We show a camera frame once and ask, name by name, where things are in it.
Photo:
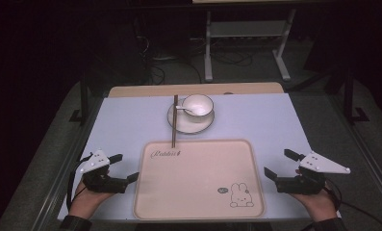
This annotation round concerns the person's left hand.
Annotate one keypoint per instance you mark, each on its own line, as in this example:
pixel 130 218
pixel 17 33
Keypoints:
pixel 86 200

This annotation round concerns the white metal stand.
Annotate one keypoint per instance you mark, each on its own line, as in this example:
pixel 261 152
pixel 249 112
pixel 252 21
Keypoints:
pixel 246 30

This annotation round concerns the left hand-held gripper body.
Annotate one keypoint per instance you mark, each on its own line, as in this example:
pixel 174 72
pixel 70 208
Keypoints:
pixel 95 162

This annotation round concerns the dark wooden chopstick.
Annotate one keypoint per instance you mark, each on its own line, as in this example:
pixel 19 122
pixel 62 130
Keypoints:
pixel 176 122
pixel 173 122

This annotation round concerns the black metal stand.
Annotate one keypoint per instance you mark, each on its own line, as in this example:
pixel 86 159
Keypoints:
pixel 350 99
pixel 83 102

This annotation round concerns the white ceramic plate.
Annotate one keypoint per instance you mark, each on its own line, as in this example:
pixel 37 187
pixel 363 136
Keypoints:
pixel 191 126

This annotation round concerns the beige rabbit print tray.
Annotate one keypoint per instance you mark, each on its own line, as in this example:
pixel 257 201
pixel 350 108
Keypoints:
pixel 195 179

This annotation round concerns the pale blue table cover sheet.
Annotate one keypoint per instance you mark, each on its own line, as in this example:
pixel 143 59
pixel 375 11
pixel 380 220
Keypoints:
pixel 127 122

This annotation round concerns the white ceramic spoon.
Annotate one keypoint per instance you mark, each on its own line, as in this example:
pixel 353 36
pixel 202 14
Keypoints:
pixel 183 108

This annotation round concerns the white ceramic bowl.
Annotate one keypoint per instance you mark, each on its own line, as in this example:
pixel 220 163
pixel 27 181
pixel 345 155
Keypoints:
pixel 202 110

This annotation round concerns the person's right hand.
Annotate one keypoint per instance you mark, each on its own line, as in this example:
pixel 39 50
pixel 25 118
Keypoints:
pixel 320 205

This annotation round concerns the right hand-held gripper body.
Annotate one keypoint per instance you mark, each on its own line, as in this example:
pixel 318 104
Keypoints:
pixel 320 165

